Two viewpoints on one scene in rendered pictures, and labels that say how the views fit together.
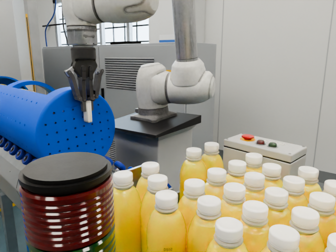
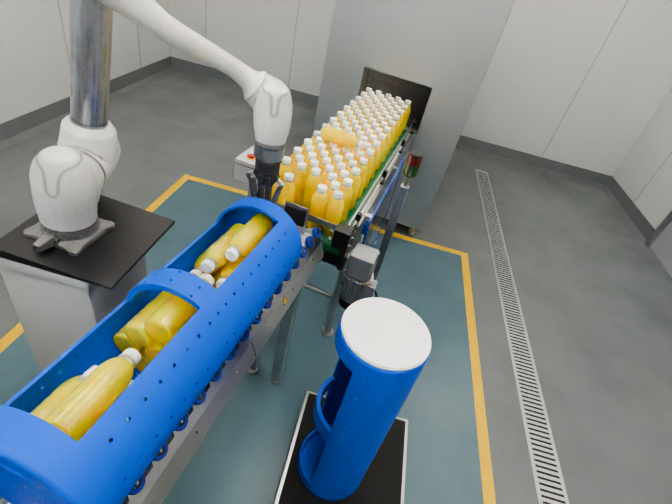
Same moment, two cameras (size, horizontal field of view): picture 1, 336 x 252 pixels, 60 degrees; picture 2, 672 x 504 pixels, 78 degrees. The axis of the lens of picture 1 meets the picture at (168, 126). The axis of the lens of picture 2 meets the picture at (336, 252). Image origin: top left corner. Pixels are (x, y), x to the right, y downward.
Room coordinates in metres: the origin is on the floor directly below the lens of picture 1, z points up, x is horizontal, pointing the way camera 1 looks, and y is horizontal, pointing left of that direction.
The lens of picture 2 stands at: (1.36, 1.33, 1.94)
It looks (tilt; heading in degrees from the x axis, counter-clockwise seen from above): 37 degrees down; 235
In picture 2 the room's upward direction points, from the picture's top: 15 degrees clockwise
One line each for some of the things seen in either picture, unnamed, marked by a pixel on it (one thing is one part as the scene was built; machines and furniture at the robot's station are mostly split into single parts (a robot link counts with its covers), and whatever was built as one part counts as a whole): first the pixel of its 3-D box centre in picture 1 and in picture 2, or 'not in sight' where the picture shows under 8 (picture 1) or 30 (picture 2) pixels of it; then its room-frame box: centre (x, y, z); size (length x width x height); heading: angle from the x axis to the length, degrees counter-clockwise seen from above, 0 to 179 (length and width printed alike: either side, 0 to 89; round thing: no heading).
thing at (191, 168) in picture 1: (193, 189); (286, 197); (0.70, -0.07, 0.99); 0.07 x 0.07 x 0.19
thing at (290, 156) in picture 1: (262, 159); (255, 163); (0.78, -0.27, 1.05); 0.20 x 0.10 x 0.10; 44
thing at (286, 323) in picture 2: not in sight; (282, 342); (0.72, 0.18, 0.31); 0.06 x 0.06 x 0.63; 44
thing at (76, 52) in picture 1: (84, 61); (266, 171); (0.93, 0.26, 1.32); 0.08 x 0.07 x 0.09; 134
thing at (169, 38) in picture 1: (173, 39); not in sight; (2.77, -0.05, 1.48); 0.24 x 0.12 x 0.08; 61
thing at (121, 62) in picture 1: (118, 111); not in sight; (3.28, 0.56, 0.72); 2.15 x 0.54 x 1.45; 53
